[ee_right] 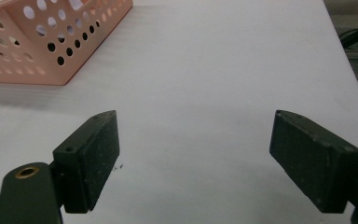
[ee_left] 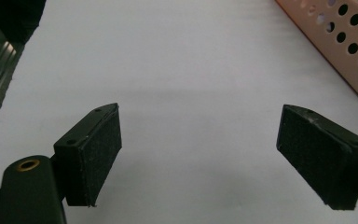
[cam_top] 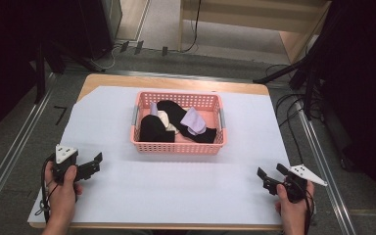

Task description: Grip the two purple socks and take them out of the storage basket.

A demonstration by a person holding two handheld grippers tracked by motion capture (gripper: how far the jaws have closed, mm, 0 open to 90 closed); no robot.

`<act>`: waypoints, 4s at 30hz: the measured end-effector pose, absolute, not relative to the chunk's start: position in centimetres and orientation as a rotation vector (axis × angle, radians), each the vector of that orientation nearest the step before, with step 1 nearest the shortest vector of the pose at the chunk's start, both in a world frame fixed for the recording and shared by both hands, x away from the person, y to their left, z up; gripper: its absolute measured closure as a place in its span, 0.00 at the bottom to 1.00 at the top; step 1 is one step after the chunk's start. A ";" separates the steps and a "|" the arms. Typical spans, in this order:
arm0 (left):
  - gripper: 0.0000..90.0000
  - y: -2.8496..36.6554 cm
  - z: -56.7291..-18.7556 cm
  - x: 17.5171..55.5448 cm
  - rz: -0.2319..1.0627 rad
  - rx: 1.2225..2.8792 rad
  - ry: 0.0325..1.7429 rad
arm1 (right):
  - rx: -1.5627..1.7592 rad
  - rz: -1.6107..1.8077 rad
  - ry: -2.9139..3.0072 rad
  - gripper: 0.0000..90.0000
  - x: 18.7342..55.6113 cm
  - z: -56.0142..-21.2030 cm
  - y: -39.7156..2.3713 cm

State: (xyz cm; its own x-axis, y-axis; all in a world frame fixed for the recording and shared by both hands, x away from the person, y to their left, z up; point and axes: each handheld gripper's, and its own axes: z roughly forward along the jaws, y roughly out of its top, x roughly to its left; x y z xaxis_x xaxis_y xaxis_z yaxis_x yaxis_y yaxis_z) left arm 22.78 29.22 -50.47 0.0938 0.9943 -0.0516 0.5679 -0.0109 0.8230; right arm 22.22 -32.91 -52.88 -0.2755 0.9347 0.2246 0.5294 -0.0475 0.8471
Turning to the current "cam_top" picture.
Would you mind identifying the small lavender sock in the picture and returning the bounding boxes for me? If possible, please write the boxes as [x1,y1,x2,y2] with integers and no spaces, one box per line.
[148,101,160,118]

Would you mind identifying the light wooden shelf unit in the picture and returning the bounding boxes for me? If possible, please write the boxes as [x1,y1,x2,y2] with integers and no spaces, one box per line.
[177,0,333,65]

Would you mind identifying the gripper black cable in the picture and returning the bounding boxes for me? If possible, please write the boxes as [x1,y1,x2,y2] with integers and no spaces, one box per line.
[303,188,318,235]
[34,154,57,224]

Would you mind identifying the hanging black cable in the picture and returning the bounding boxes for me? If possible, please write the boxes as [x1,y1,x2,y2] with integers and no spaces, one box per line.
[180,0,203,54]

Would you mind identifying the cream white sock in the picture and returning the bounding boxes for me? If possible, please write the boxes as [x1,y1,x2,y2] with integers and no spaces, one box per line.
[157,110,181,135]

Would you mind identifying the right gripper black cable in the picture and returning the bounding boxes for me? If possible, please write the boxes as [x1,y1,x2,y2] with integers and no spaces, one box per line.
[303,188,318,235]

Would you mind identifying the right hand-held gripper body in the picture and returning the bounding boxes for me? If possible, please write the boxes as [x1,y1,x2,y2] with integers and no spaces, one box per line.
[282,164,329,204]

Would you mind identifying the person's left hand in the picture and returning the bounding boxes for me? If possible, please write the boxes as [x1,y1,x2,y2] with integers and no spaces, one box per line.
[44,161,84,226]

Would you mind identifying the person's right hand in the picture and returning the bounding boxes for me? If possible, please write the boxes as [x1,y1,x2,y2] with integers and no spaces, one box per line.
[274,180,315,229]

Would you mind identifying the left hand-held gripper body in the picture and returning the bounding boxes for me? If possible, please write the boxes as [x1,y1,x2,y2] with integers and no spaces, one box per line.
[52,143,80,184]

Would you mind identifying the metal floor rail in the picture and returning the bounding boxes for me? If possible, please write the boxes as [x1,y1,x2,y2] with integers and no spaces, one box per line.
[296,99,357,235]
[0,71,57,219]

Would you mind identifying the wooden table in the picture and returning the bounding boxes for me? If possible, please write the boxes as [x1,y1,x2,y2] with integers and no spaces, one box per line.
[28,72,284,231]

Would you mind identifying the white table mat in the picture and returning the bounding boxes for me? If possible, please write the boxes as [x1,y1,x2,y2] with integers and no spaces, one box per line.
[26,85,292,227]

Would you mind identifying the dark cabinet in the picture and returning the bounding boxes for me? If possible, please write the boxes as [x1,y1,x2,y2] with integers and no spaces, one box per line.
[76,0,123,61]

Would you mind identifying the black metal stand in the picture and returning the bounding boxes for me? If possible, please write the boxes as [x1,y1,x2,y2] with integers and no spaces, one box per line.
[253,19,332,121]

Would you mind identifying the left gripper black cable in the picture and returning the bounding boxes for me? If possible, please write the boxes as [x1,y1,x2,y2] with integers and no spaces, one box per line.
[34,154,57,224]

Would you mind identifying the white floor cable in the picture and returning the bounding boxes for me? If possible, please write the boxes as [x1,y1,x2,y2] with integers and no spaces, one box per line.
[89,43,125,71]

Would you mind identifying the large lavender sock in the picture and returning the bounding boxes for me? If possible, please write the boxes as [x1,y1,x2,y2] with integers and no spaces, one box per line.
[179,107,208,137]

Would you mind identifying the pink plastic basket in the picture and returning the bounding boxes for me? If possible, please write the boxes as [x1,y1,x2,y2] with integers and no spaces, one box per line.
[129,90,228,156]

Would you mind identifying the black stand leg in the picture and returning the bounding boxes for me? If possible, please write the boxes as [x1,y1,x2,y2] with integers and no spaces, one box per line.
[28,42,67,105]

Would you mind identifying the short black sock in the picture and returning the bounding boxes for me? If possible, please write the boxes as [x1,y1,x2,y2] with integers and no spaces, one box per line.
[138,114,176,144]

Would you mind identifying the long black sock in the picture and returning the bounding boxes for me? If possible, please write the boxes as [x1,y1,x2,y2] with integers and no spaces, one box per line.
[156,99,218,145]

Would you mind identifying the black floor cables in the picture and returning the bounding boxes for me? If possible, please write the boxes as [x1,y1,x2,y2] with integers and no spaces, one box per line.
[263,63,324,158]

